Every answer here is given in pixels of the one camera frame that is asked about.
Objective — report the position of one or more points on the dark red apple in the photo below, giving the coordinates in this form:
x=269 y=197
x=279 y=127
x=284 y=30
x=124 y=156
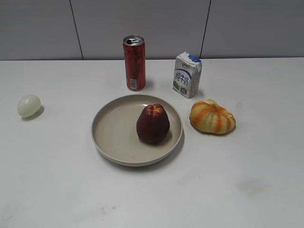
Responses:
x=153 y=124

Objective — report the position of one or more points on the beige round plate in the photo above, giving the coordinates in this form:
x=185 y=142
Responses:
x=114 y=132

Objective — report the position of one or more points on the orange striped bread roll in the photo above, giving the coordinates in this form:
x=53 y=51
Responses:
x=209 y=117

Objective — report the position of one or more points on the white milk carton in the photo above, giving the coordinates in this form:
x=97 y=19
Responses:
x=187 y=74

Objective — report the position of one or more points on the red soda can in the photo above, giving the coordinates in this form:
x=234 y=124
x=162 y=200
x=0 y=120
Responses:
x=134 y=56

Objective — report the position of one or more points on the pale white egg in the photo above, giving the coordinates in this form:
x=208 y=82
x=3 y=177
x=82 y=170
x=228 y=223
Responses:
x=28 y=105

